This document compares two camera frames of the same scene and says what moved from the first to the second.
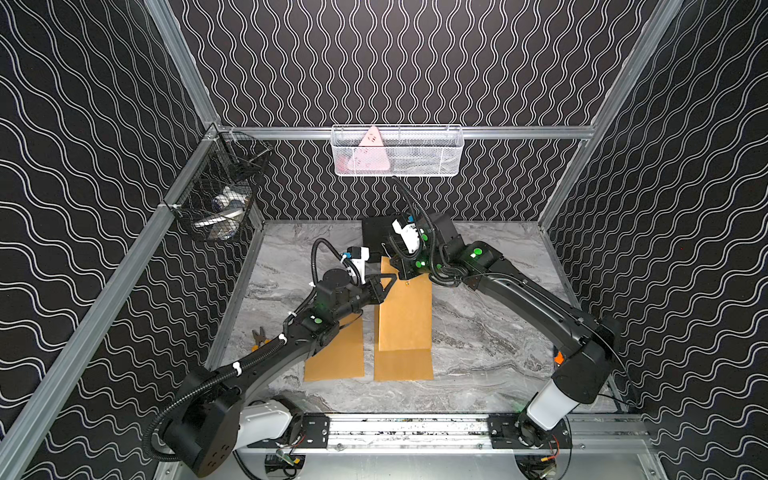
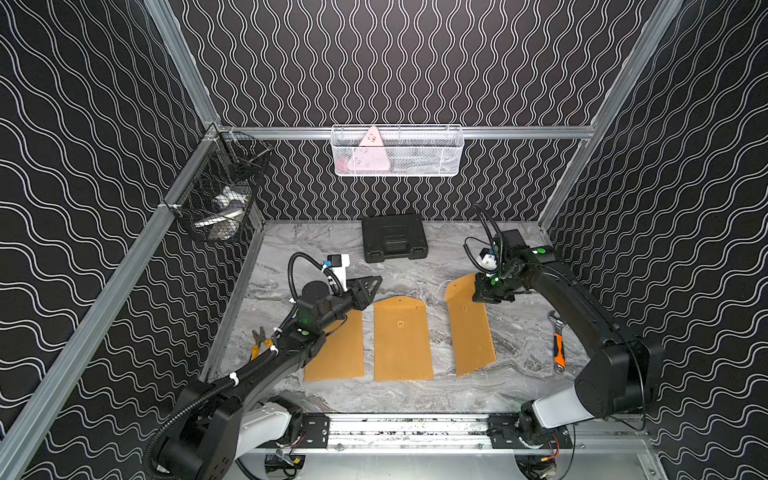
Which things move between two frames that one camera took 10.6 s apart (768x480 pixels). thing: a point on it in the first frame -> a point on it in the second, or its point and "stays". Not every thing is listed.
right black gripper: (401, 263) -> (482, 294)
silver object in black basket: (224, 223) stays
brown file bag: (341, 355) stays
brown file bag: (405, 313) -> (473, 343)
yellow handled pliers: (260, 339) stays
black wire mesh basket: (216, 199) stays
